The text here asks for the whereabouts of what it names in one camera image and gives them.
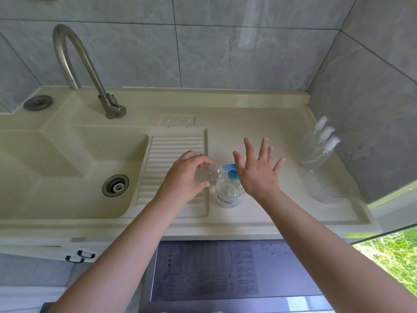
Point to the person's left hand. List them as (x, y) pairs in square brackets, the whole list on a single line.
[(179, 180)]

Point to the person's right hand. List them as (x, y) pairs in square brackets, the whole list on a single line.
[(259, 174)]

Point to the small clear bottle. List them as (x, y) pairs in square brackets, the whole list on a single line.
[(312, 151), (308, 141), (210, 173), (316, 161)]

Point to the clear hand sanitizer pump bottle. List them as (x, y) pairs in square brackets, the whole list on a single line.
[(229, 193)]

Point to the person's right forearm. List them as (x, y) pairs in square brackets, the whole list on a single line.
[(329, 254)]

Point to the person's left forearm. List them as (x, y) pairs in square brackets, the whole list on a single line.
[(104, 264)]

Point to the steel sink drain strainer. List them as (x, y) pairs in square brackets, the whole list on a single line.
[(115, 185)]

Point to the grey washing machine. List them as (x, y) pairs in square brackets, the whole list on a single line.
[(286, 270)]

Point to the cream sink with washboard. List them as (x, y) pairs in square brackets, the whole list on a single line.
[(39, 166)]

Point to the curved steel faucet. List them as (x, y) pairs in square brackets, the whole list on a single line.
[(89, 71)]

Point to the glass window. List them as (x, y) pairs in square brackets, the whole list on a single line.
[(391, 251)]

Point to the round steel hole cover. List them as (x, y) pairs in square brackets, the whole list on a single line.
[(38, 103)]

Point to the white cabinet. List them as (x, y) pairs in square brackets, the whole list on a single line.
[(32, 249)]

